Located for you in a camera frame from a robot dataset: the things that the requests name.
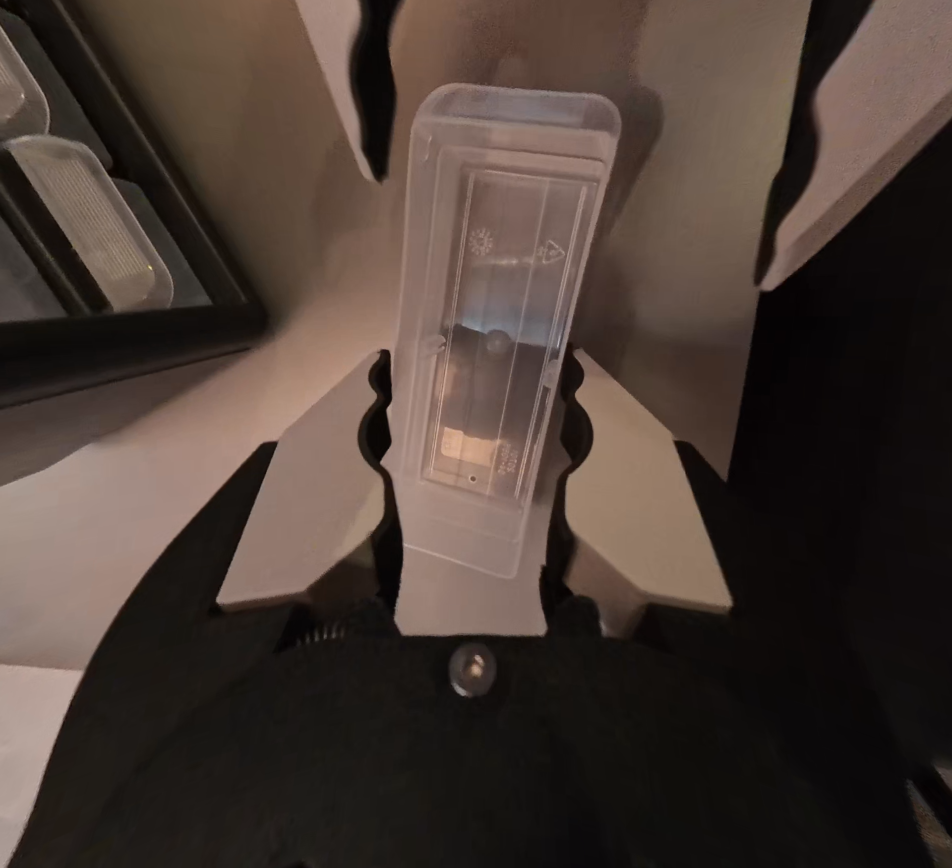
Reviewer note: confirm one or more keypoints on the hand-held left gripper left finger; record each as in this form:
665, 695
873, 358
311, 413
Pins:
312, 503

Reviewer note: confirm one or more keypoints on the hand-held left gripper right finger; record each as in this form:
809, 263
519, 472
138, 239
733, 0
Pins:
647, 511

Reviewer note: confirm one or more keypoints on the black drawer cabinet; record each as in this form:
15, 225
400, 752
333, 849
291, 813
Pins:
149, 340

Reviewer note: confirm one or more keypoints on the clear plastic drawer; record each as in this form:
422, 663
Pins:
506, 273

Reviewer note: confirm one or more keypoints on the rows of clear cabinet drawers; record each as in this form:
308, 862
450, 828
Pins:
89, 221

